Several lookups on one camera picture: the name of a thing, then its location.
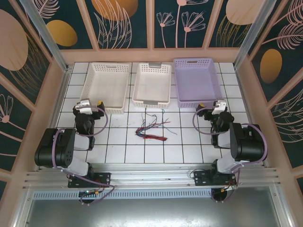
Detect bundle of coloured wires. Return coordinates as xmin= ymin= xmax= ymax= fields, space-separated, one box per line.
xmin=135 ymin=121 xmax=171 ymax=137

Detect large white perforated basket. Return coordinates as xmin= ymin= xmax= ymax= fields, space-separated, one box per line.
xmin=80 ymin=61 xmax=132 ymax=115

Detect purple perforated basket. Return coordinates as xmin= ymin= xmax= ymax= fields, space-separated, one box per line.
xmin=173 ymin=58 xmax=224 ymax=109

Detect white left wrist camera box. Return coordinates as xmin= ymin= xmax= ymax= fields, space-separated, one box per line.
xmin=79 ymin=99 xmax=92 ymax=114

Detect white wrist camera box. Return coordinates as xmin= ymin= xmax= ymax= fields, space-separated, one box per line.
xmin=79 ymin=99 xmax=92 ymax=114
xmin=212 ymin=99 xmax=227 ymax=115

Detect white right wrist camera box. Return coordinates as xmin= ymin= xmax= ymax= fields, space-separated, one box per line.
xmin=212 ymin=99 xmax=227 ymax=115

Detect white basket with grey handles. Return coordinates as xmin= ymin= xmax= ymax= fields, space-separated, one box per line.
xmin=132 ymin=62 xmax=172 ymax=110

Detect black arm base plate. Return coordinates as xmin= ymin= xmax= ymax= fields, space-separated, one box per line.
xmin=67 ymin=172 xmax=112 ymax=189
xmin=193 ymin=170 xmax=237 ymax=187

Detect black round cable port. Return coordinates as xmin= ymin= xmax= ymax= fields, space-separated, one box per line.
xmin=79 ymin=195 xmax=94 ymax=207
xmin=211 ymin=189 xmax=232 ymax=203

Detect aluminium corner post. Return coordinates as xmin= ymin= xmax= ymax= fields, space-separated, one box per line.
xmin=233 ymin=0 xmax=272 ymax=70
xmin=19 ymin=0 xmax=71 ymax=73

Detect wide aluminium base rail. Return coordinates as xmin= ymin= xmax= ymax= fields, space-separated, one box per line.
xmin=23 ymin=163 xmax=282 ymax=191

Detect slotted grey cable duct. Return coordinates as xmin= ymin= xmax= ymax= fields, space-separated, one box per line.
xmin=32 ymin=190 xmax=215 ymax=200

